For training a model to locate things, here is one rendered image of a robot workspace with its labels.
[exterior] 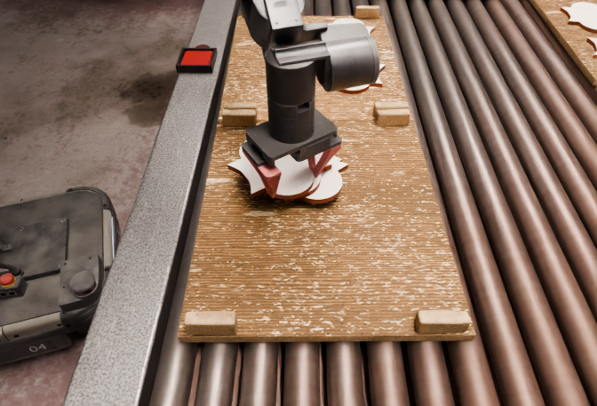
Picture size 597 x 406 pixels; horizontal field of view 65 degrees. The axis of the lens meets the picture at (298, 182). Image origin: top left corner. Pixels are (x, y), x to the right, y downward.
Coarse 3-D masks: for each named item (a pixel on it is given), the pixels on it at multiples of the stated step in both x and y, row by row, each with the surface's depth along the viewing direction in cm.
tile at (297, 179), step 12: (240, 156) 70; (288, 156) 69; (228, 168) 69; (240, 168) 68; (252, 168) 68; (288, 168) 68; (300, 168) 68; (252, 180) 66; (288, 180) 66; (300, 180) 66; (312, 180) 66; (252, 192) 64; (264, 192) 66; (276, 192) 64; (288, 192) 64; (300, 192) 64
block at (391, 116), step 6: (378, 114) 81; (384, 114) 81; (390, 114) 81; (396, 114) 81; (402, 114) 81; (408, 114) 81; (378, 120) 82; (384, 120) 82; (390, 120) 82; (396, 120) 82; (402, 120) 82; (408, 120) 82
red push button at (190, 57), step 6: (186, 54) 101; (192, 54) 101; (198, 54) 101; (204, 54) 101; (210, 54) 101; (186, 60) 100; (192, 60) 100; (198, 60) 100; (204, 60) 100; (210, 60) 100
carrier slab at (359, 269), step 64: (384, 128) 82; (384, 192) 71; (192, 256) 63; (256, 256) 63; (320, 256) 63; (384, 256) 63; (448, 256) 63; (256, 320) 56; (320, 320) 56; (384, 320) 56
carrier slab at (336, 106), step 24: (240, 24) 110; (384, 24) 110; (240, 48) 102; (384, 48) 102; (240, 72) 95; (264, 72) 95; (384, 72) 95; (240, 96) 89; (264, 96) 89; (336, 96) 89; (360, 96) 89; (384, 96) 89; (264, 120) 84; (336, 120) 84; (360, 120) 84
